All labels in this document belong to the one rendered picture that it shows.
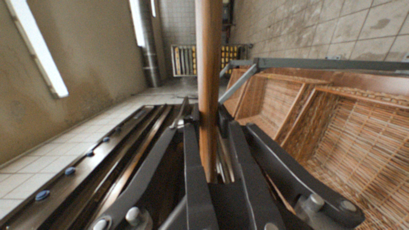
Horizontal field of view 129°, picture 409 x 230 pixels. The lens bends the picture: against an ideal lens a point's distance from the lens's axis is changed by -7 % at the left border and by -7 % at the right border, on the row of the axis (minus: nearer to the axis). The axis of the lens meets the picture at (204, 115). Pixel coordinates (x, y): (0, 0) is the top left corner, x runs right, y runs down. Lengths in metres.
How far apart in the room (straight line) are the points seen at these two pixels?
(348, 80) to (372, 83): 0.07
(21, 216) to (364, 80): 1.56
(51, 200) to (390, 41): 2.14
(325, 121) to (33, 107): 2.03
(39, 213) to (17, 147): 0.74
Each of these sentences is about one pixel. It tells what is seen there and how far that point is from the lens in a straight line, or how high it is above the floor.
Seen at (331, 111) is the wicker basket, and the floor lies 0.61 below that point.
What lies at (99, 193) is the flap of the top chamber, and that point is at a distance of 0.82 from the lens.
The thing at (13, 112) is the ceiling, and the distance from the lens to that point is 1.61.
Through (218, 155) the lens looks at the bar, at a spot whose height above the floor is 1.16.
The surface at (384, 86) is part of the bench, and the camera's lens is 0.71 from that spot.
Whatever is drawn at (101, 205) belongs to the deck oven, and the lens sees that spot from 0.80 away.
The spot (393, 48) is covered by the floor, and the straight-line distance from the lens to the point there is 1.38.
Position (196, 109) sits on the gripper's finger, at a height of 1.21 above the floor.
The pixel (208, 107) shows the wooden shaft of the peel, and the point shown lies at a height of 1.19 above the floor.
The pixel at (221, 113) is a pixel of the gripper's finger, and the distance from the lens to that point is 0.15.
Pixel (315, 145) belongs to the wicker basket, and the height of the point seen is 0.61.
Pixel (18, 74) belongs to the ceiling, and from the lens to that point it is 1.66.
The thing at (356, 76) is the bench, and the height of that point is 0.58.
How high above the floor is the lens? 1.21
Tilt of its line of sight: 2 degrees down
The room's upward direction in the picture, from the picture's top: 92 degrees counter-clockwise
